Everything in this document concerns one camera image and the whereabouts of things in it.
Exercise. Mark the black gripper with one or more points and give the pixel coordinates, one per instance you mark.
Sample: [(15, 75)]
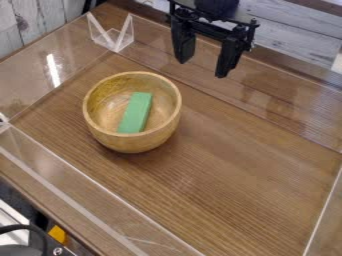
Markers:
[(216, 19)]

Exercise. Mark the green rectangular block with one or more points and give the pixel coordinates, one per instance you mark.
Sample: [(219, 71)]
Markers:
[(136, 113)]

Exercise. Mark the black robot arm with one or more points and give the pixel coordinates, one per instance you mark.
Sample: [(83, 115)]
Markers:
[(215, 19)]

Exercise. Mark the brown wooden bowl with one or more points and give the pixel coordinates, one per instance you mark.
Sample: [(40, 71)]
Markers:
[(104, 105)]

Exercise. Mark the yellow label on base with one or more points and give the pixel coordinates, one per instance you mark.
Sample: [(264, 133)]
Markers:
[(57, 234)]

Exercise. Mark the clear acrylic corner bracket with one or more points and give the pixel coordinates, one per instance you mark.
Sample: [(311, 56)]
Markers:
[(112, 39)]

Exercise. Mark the clear acrylic tray wall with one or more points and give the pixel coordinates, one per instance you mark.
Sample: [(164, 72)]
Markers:
[(108, 209)]

